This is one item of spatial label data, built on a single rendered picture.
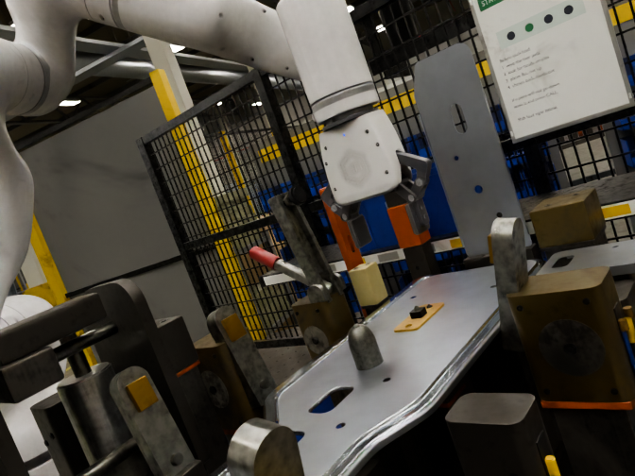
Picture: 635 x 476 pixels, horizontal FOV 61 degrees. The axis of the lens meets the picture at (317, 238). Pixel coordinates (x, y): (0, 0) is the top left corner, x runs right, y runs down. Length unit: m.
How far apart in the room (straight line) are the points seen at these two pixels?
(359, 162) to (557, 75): 0.58
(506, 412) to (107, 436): 0.41
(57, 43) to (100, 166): 2.45
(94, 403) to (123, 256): 2.69
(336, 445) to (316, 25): 0.46
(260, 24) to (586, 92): 0.64
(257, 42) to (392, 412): 0.51
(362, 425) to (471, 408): 0.10
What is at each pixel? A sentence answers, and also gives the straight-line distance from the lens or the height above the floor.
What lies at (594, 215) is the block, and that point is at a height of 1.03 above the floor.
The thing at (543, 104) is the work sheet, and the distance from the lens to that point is 1.17.
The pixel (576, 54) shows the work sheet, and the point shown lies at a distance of 1.15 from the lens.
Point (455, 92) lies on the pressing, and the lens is 0.92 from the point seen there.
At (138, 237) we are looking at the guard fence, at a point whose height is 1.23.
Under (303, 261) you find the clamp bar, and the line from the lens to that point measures 0.79.
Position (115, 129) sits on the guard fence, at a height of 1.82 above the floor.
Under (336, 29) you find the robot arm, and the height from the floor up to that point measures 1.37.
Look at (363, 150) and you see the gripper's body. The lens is 0.67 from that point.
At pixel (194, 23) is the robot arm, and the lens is 0.72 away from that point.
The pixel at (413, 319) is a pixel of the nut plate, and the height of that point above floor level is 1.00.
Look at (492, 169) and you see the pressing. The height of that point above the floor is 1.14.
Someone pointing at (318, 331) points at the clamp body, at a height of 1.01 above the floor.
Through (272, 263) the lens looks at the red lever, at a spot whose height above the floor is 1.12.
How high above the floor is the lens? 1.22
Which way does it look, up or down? 6 degrees down
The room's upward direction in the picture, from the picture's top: 20 degrees counter-clockwise
